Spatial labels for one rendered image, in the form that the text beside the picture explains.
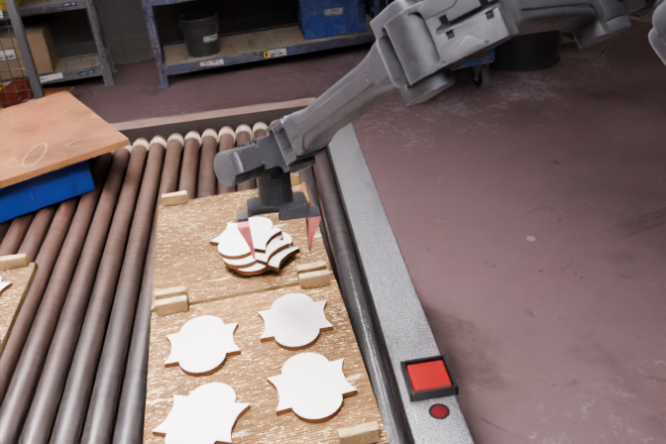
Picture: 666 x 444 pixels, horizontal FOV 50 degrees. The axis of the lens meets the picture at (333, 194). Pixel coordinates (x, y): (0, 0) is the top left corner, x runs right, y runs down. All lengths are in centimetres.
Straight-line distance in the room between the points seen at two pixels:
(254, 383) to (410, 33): 63
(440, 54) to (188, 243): 91
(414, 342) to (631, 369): 147
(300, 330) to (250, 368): 11
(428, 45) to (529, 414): 177
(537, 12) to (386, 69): 19
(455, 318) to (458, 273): 29
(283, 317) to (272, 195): 23
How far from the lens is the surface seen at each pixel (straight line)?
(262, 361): 123
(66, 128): 203
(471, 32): 79
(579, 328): 276
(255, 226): 149
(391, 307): 133
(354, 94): 91
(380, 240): 152
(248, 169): 112
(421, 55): 80
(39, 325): 149
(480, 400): 245
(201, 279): 144
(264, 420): 113
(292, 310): 130
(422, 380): 117
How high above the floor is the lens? 174
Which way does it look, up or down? 29 degrees down
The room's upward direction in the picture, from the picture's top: 6 degrees counter-clockwise
